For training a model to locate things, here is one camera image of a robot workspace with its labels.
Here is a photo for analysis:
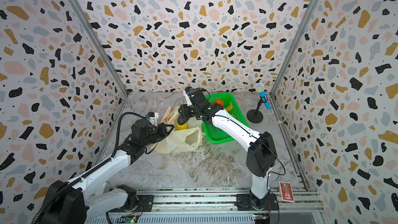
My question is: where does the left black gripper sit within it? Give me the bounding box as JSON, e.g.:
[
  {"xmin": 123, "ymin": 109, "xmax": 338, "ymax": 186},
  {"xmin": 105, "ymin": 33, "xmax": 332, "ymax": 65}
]
[{"xmin": 141, "ymin": 122, "xmax": 174, "ymax": 148}]

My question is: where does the yellow lemon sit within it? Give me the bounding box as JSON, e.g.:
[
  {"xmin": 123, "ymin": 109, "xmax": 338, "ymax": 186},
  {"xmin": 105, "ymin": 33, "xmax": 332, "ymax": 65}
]
[{"xmin": 176, "ymin": 121, "xmax": 188, "ymax": 131}]

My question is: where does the cream plastic bag orange print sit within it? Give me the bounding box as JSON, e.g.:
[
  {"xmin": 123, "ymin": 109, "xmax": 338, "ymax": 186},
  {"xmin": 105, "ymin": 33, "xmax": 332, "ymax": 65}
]
[{"xmin": 150, "ymin": 106, "xmax": 204, "ymax": 154}]

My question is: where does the yellow banana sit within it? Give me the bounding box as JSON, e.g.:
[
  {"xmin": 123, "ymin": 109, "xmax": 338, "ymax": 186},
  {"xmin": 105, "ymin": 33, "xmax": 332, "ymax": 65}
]
[{"xmin": 225, "ymin": 102, "xmax": 234, "ymax": 112}]

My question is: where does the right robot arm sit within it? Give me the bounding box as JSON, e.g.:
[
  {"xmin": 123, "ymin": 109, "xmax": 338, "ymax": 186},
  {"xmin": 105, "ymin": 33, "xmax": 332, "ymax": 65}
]
[{"xmin": 177, "ymin": 87, "xmax": 280, "ymax": 211}]

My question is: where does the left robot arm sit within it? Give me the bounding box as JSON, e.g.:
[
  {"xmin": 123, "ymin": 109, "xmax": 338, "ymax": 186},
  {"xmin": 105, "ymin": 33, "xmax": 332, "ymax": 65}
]
[{"xmin": 32, "ymin": 119, "xmax": 174, "ymax": 224}]

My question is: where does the wooden rolling pin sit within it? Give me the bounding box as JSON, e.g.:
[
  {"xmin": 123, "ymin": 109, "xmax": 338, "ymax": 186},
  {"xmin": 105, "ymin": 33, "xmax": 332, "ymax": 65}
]
[{"xmin": 161, "ymin": 106, "xmax": 172, "ymax": 122}]

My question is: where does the orange fruit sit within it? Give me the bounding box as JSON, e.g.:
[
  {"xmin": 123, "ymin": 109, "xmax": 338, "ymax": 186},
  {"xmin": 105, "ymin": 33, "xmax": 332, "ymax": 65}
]
[{"xmin": 215, "ymin": 100, "xmax": 224, "ymax": 106}]

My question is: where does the green plastic basket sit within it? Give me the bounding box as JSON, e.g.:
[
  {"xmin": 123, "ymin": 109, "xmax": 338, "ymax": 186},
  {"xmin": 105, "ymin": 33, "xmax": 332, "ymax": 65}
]
[{"xmin": 203, "ymin": 92, "xmax": 249, "ymax": 144}]

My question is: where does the black microphone stand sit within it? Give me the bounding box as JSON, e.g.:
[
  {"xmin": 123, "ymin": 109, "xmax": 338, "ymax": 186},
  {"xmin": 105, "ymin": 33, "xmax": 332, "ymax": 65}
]
[{"xmin": 246, "ymin": 99, "xmax": 263, "ymax": 123}]

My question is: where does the blue toy microphone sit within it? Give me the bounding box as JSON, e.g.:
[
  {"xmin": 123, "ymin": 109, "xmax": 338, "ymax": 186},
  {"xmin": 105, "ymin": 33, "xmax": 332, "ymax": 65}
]
[{"xmin": 255, "ymin": 83, "xmax": 271, "ymax": 110}]

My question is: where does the red card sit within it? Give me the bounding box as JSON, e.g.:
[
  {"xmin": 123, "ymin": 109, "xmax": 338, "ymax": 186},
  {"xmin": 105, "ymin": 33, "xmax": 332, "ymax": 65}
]
[{"xmin": 279, "ymin": 181, "xmax": 295, "ymax": 202}]

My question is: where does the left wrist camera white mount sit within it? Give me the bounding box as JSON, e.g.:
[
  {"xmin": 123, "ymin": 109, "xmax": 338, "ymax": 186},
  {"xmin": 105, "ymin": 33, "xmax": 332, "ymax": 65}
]
[{"xmin": 145, "ymin": 112, "xmax": 159, "ymax": 126}]

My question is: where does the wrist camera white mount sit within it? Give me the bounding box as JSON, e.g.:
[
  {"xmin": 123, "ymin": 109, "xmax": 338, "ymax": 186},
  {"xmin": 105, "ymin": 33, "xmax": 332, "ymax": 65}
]
[
  {"xmin": 145, "ymin": 112, "xmax": 159, "ymax": 126},
  {"xmin": 183, "ymin": 86, "xmax": 192, "ymax": 106}
]

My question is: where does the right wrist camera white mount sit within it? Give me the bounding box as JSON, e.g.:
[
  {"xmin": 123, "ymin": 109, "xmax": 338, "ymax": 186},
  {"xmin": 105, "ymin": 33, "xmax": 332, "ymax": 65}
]
[{"xmin": 183, "ymin": 86, "xmax": 192, "ymax": 106}]

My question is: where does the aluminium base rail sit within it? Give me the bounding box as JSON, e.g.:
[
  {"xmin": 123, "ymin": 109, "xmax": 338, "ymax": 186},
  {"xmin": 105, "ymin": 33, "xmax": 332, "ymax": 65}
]
[{"xmin": 86, "ymin": 188, "xmax": 328, "ymax": 224}]

